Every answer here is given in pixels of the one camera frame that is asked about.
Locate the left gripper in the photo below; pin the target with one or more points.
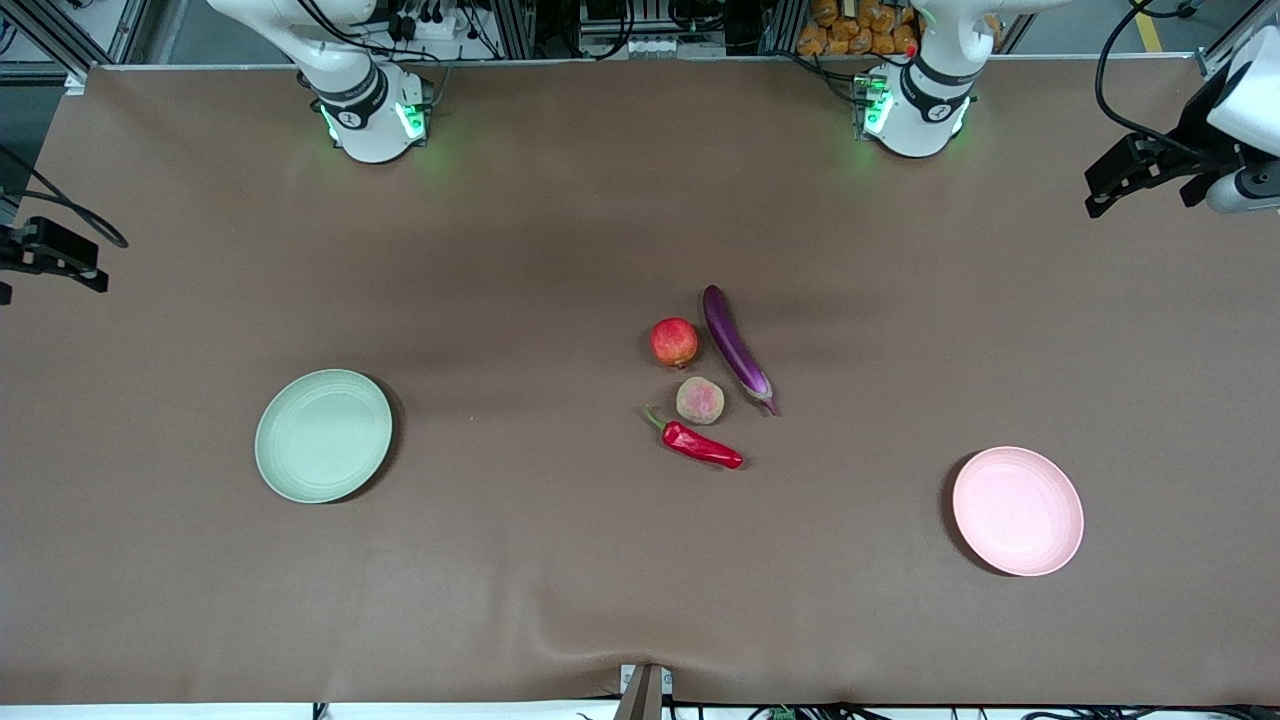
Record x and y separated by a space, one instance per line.
1188 139

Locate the yellow-pink peach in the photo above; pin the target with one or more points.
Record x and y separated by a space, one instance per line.
700 400

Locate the red pomegranate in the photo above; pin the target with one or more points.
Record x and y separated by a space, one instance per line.
675 342

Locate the red chili pepper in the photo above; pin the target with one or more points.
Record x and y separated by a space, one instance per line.
700 445

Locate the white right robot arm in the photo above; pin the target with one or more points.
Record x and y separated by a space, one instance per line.
365 130

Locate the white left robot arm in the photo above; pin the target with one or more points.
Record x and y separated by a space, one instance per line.
915 125

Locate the pale green round plate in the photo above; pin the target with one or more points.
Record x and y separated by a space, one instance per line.
320 435

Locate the orange snack bags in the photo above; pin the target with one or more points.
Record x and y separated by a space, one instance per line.
860 30

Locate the brown table cover mat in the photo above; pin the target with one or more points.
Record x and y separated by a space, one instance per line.
200 600

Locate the pink round plate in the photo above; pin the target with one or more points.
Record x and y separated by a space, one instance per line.
1015 510

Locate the white power strip with plugs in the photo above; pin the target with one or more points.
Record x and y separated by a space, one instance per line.
440 28

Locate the purple eggplant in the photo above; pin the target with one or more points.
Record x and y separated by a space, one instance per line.
730 340

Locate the long white power strip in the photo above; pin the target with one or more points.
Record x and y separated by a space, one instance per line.
675 46

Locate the aluminium frame post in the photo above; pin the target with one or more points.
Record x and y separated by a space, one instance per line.
50 35
1215 62

